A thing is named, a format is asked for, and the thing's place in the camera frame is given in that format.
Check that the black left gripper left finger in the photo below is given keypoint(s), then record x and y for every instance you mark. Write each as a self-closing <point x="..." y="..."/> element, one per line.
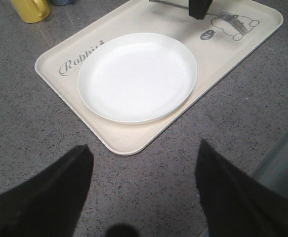
<point x="50" y="203"/>

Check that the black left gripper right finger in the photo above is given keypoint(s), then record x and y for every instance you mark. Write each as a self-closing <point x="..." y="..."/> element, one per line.
<point x="198" y="8"/>

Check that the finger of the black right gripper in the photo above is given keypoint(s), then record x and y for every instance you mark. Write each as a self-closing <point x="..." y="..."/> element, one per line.
<point x="235" y="205"/>

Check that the white round plate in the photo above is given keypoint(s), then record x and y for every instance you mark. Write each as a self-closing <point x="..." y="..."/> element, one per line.
<point x="137" y="78"/>

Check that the cream rabbit serving tray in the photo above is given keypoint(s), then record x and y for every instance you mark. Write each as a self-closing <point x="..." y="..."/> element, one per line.
<point x="216" y="46"/>

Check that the blue mug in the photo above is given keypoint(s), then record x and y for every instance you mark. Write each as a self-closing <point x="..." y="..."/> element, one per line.
<point x="61" y="2"/>

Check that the yellow mug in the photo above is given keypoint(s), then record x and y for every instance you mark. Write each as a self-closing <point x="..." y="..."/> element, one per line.
<point x="31" y="11"/>

